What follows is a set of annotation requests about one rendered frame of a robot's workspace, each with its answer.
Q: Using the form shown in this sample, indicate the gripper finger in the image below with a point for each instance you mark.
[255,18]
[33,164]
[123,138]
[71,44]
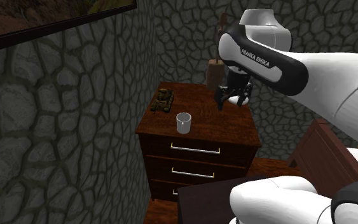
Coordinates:
[219,98]
[245,95]

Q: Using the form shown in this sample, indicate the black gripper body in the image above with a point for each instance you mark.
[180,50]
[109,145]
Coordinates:
[237,81]

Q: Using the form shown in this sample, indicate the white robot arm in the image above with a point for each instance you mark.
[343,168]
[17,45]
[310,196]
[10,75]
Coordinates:
[327,80]

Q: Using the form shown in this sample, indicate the white bowl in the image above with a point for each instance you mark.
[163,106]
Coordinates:
[232,100]

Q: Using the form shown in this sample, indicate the brown wooden chest of drawers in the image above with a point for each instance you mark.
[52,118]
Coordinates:
[209,118]

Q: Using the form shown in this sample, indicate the brown wooden figure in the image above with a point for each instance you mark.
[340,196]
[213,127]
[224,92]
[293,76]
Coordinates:
[214,73]

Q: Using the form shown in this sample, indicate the grey cup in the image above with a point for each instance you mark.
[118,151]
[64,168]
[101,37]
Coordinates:
[183,124]

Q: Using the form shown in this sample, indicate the olive toy tank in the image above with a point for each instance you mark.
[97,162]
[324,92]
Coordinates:
[162,100]

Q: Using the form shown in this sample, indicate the brown wooden bed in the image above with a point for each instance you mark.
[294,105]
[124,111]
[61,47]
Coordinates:
[321,155]

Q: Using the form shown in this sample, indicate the dark robot stand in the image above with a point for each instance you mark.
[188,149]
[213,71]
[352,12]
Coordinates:
[203,201]

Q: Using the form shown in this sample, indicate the dark framed wall picture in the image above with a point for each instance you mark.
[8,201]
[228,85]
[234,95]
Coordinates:
[42,15]

